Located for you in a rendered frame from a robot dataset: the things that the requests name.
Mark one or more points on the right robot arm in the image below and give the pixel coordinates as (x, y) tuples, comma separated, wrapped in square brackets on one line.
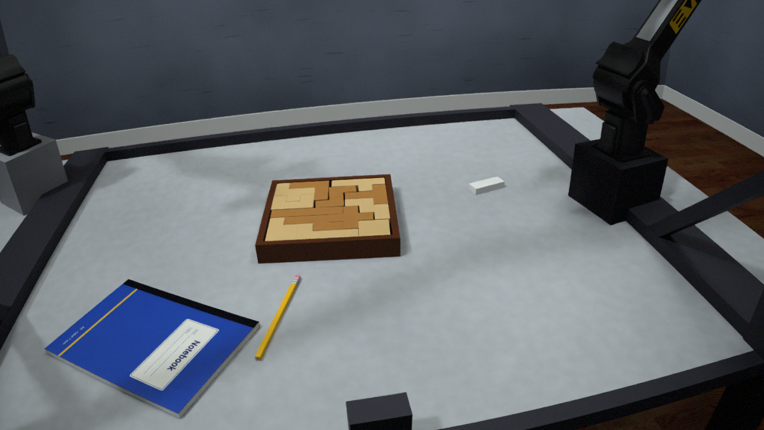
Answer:
[(627, 76)]

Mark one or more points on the white rectangular block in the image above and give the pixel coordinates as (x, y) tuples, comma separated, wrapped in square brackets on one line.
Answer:
[(486, 185)]

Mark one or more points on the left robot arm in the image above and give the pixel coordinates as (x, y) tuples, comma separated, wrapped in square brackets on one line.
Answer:
[(16, 96)]

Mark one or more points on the blue notebook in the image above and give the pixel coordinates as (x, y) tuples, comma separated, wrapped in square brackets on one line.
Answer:
[(157, 347)]

